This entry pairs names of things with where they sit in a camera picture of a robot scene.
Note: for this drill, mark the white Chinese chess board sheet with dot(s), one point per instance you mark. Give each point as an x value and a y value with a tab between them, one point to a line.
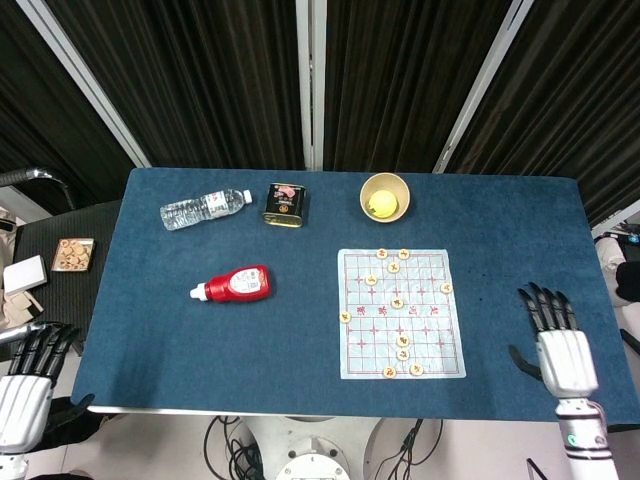
435	345

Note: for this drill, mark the cream round bowl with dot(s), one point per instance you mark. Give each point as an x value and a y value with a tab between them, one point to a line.
385	181

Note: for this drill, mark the black pleated curtain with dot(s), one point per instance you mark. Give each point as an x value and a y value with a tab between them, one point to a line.
210	75

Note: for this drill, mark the white robot torso base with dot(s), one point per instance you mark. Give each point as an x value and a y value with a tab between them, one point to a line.
312	445

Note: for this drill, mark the red ketchup squeeze bottle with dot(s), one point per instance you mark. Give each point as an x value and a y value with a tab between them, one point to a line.
235	285

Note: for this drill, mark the box of wooden pieces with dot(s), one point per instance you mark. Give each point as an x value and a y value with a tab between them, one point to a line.
73	254

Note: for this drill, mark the white frame post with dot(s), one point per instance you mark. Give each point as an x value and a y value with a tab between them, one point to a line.
480	85
85	82
310	85

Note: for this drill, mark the beige paper stack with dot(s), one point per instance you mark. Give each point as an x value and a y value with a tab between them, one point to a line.
20	310

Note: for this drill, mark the white flat box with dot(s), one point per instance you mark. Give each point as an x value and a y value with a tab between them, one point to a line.
25	274

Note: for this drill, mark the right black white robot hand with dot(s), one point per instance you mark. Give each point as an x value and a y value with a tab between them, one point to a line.
567	362

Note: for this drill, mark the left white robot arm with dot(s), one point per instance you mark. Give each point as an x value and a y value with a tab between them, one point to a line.
10	467

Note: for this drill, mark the yellow tennis ball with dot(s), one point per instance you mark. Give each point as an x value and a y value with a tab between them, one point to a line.
383	205

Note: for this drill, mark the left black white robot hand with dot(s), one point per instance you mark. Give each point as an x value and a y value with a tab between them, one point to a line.
25	405

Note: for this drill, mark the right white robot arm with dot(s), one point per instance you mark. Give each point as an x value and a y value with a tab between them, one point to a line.
585	440

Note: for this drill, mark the blue fabric table cloth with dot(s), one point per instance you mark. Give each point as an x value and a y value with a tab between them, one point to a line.
280	340

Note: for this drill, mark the round wooden chess piece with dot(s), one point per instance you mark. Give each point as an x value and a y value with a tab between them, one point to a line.
344	317
394	267
382	253
370	280
403	354
404	254
416	369
397	302
389	371
403	341
446	287

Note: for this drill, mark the clear plastic water bottle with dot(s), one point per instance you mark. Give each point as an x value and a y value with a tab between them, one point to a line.
200	211

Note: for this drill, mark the black gold tin can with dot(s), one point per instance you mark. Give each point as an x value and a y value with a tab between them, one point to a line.
285	205

